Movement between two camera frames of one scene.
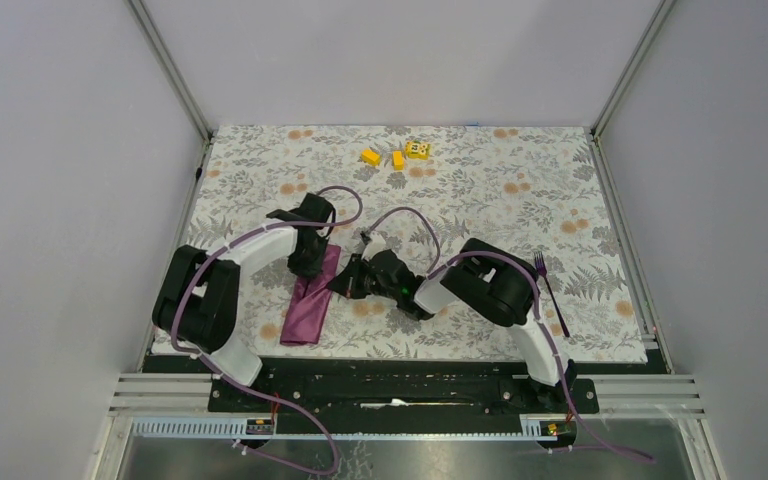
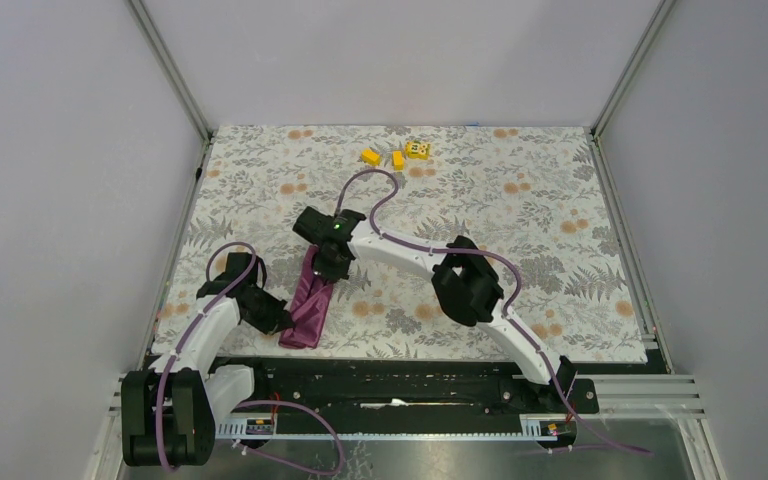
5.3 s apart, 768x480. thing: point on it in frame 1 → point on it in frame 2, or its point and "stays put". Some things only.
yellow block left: [370, 157] stays put
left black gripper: [303, 269] → [277, 318]
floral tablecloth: [425, 190] stays put
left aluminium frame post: [165, 57] stays put
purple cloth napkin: [310, 297] stays put
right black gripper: [347, 283] → [330, 274]
